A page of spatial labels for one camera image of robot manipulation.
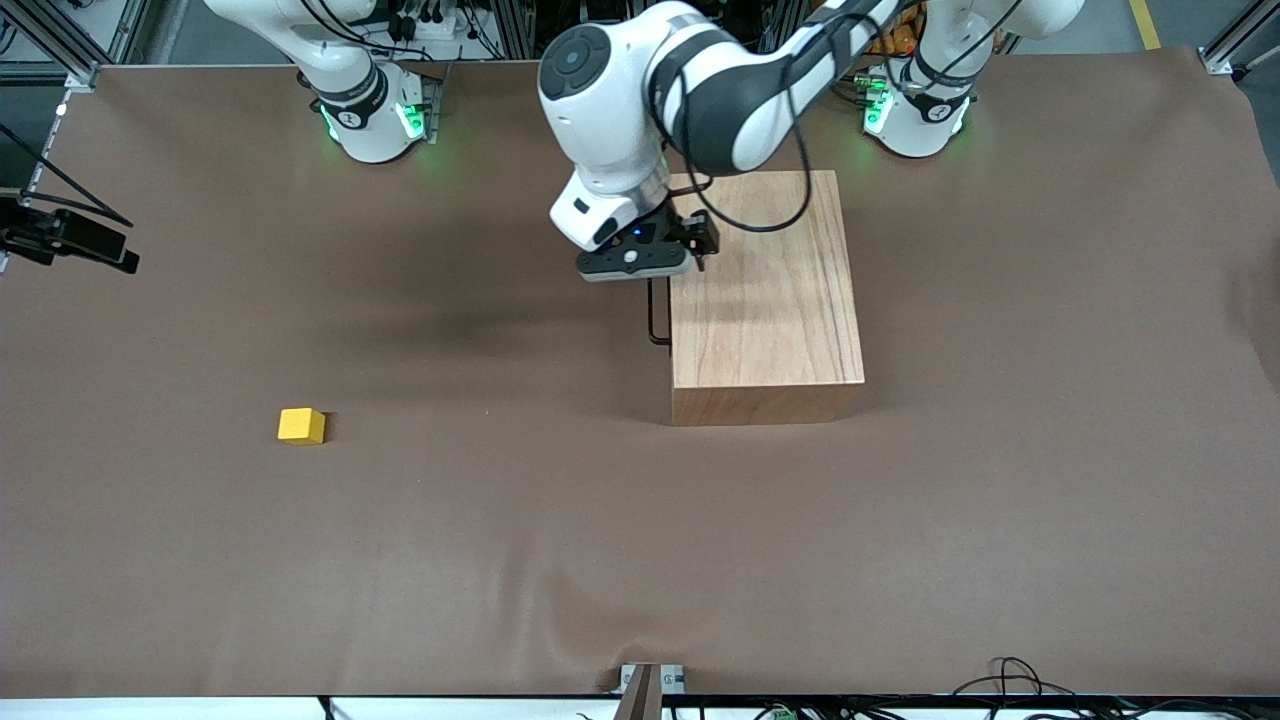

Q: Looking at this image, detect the black metal drawer handle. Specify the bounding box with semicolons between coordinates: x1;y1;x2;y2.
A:
647;278;674;358

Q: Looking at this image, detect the yellow wooden block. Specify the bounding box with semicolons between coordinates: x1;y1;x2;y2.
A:
277;408;327;446

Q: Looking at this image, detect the light wooden drawer cabinet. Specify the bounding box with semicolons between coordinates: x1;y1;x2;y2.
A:
667;169;867;428

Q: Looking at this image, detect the white power strip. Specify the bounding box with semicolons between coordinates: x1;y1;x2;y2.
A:
385;0;471;41

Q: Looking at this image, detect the orange objects pile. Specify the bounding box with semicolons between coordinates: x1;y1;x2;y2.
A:
868;15;923;59

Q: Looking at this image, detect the brown table cover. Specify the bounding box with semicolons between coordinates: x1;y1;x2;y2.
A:
0;45;1280;699

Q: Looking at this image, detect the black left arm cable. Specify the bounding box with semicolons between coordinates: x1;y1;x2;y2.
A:
648;0;1021;237

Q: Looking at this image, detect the aluminium side rail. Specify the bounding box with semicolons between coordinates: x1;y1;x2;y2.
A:
0;95;67;276

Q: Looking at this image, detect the aluminium frame post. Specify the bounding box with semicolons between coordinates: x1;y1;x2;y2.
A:
1200;0;1280;79
0;0;101;93

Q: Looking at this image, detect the metal table clamp bracket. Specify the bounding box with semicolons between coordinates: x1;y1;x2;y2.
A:
612;662;687;720

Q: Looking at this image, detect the black cable bundle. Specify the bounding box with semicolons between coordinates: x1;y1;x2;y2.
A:
950;655;1280;720

